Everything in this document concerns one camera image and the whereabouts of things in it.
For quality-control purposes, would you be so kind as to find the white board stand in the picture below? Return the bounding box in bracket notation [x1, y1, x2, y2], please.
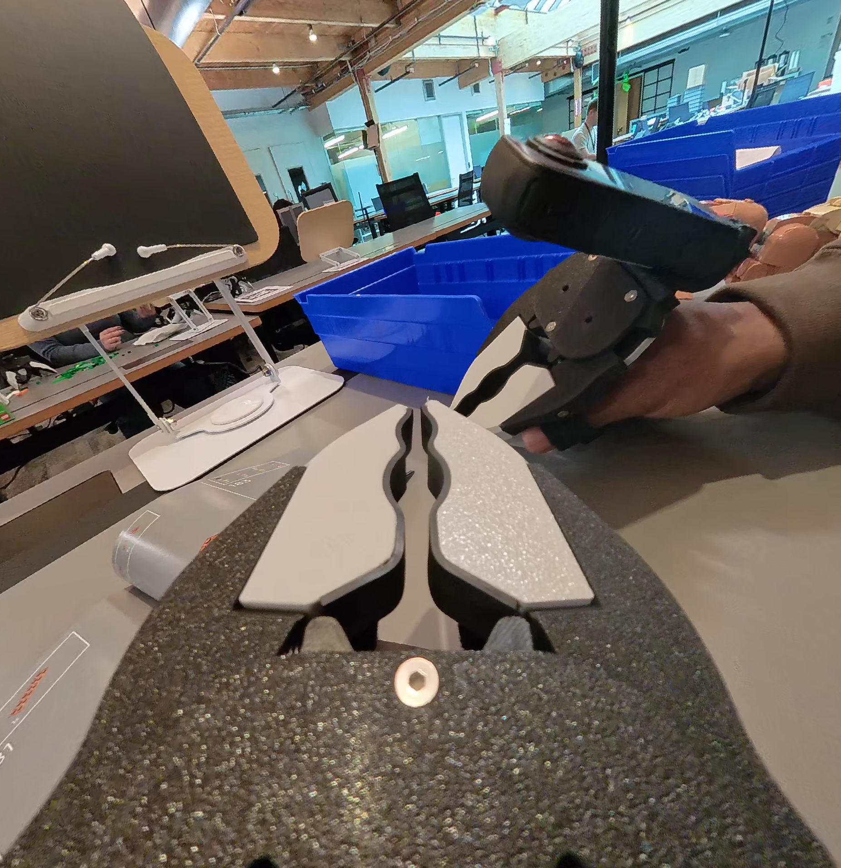
[17, 242, 346, 493]

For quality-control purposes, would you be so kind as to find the grey desk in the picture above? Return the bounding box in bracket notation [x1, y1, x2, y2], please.
[0, 338, 841, 868]

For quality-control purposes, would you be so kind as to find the pile of tan plastic pieces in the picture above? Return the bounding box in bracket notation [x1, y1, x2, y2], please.
[699, 193, 841, 284]

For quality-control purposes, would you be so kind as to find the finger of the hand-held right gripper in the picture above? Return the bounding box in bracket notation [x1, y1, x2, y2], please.
[450, 316, 531, 417]
[473, 358, 558, 436]

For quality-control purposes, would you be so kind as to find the wooden chair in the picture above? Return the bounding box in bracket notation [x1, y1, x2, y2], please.
[297, 199, 355, 263]

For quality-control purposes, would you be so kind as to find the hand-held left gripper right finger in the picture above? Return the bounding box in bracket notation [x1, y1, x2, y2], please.
[419, 399, 597, 651]

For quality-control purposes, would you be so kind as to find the black pole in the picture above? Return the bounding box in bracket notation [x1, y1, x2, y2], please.
[596, 0, 622, 165]

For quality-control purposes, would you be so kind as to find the small white stand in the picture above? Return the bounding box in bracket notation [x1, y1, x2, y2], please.
[132, 288, 229, 344]

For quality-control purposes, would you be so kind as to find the long grey table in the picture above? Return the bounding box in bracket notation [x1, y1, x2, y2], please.
[209, 202, 494, 314]

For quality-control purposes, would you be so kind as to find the blue plastic bin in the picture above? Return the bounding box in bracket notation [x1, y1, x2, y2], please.
[294, 233, 579, 399]

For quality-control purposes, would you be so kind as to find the pile of green toy bricks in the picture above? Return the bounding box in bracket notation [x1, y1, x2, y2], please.
[49, 358, 111, 382]

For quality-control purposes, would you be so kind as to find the black mesh chair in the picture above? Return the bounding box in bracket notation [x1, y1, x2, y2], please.
[376, 172, 436, 233]

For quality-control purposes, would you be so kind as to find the stack of blue bins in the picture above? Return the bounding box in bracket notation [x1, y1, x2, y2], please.
[606, 91, 841, 219]

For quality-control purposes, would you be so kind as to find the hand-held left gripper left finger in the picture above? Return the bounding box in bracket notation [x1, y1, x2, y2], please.
[237, 405, 416, 653]

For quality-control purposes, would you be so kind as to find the person's right hand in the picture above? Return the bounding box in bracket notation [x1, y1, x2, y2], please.
[521, 297, 789, 455]

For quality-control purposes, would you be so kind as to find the black board with wooden edge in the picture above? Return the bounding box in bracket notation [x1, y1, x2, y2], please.
[0, 0, 280, 355]

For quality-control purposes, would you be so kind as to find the person's right forearm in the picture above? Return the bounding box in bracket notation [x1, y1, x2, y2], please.
[704, 233, 841, 419]

